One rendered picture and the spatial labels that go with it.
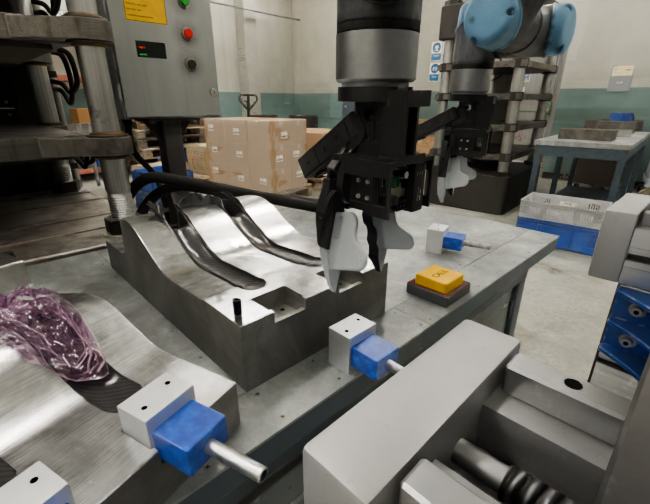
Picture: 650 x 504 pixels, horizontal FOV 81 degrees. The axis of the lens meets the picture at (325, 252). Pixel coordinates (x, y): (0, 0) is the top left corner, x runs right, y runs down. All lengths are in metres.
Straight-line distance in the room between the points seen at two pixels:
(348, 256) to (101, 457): 0.27
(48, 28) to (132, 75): 0.24
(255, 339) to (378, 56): 0.31
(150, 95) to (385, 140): 0.98
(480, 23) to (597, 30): 6.28
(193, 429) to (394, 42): 0.36
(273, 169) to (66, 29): 3.48
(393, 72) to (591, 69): 6.53
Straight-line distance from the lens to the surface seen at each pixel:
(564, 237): 3.61
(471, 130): 0.82
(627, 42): 6.84
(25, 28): 1.13
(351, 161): 0.37
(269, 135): 4.38
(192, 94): 1.32
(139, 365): 0.47
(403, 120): 0.36
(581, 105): 6.86
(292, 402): 0.46
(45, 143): 1.14
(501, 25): 0.64
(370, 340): 0.49
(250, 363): 0.46
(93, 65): 1.10
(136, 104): 1.26
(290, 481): 0.63
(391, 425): 0.17
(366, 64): 0.36
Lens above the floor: 1.12
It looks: 21 degrees down
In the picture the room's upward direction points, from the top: straight up
